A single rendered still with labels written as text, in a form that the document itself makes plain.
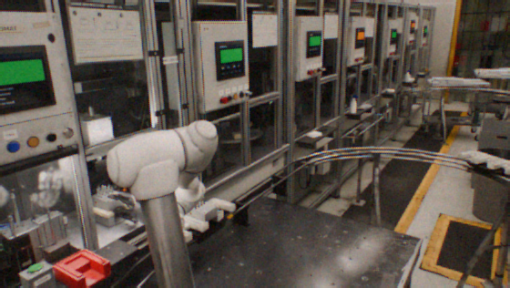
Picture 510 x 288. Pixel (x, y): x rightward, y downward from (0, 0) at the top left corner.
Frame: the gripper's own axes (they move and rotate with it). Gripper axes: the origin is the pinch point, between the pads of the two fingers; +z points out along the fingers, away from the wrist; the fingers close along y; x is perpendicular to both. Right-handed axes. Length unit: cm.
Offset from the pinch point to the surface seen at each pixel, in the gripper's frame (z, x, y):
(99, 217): 3.5, 6.5, -5.8
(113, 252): -20.7, 17.4, -9.4
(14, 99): -17, 40, 57
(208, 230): -33.7, -25.2, -17.2
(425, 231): -104, -231, -100
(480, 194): -139, -279, -76
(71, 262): -18.9, 33.2, -5.1
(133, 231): -13.5, 1.9, -10.5
